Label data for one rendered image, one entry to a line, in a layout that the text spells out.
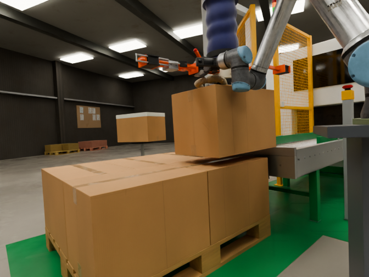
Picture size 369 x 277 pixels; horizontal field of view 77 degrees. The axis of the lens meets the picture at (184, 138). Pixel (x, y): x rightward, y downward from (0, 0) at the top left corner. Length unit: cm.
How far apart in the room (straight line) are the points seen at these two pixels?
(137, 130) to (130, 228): 237
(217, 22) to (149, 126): 188
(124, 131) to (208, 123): 228
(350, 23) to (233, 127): 69
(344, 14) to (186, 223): 105
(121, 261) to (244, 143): 91
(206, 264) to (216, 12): 148
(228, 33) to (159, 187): 108
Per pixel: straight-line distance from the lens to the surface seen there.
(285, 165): 172
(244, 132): 144
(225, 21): 167
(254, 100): 155
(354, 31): 104
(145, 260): 110
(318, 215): 214
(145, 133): 318
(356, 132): 95
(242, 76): 123
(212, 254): 138
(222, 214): 137
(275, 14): 135
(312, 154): 196
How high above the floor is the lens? 76
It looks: 2 degrees down
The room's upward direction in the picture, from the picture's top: 3 degrees counter-clockwise
